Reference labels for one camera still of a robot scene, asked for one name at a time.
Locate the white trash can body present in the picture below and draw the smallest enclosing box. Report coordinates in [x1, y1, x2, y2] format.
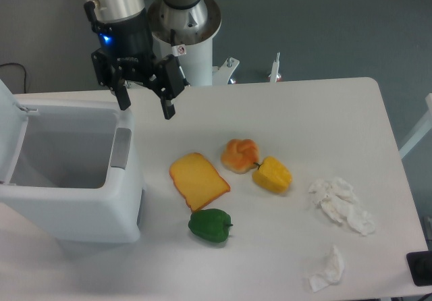
[1, 99, 144, 243]

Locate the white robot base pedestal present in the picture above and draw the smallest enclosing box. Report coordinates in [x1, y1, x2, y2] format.
[148, 0, 221, 86]

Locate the yellow bell pepper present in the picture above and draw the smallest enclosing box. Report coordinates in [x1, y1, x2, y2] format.
[252, 156, 292, 194]

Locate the black device at edge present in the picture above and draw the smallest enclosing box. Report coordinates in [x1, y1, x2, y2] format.
[406, 250, 432, 286]

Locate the orange toast slice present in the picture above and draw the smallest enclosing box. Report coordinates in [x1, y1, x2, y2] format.
[169, 153, 231, 212]

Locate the orange bread roll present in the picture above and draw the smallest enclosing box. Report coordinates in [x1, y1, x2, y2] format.
[220, 139, 260, 174]

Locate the black floor cable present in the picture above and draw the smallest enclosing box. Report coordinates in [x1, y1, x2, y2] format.
[0, 63, 28, 94]

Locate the white table frame leg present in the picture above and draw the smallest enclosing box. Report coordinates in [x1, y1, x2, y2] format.
[399, 93, 431, 159]

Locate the large crumpled white tissue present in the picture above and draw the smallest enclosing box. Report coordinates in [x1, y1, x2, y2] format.
[308, 177, 376, 236]

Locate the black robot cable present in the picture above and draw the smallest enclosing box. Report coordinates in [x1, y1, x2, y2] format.
[169, 28, 190, 88]

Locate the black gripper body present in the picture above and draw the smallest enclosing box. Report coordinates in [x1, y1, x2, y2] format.
[84, 1, 155, 88]

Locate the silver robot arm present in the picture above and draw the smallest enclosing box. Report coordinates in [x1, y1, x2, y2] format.
[84, 0, 187, 119]

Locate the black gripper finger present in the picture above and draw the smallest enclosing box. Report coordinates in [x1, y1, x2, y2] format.
[148, 54, 188, 120]
[91, 48, 131, 111]

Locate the small crumpled white tissue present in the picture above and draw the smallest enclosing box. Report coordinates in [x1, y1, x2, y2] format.
[308, 245, 345, 293]

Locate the white trash can lid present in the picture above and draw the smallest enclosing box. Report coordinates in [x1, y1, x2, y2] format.
[1, 81, 39, 184]

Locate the green bell pepper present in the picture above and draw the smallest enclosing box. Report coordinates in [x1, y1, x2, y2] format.
[188, 209, 234, 243]

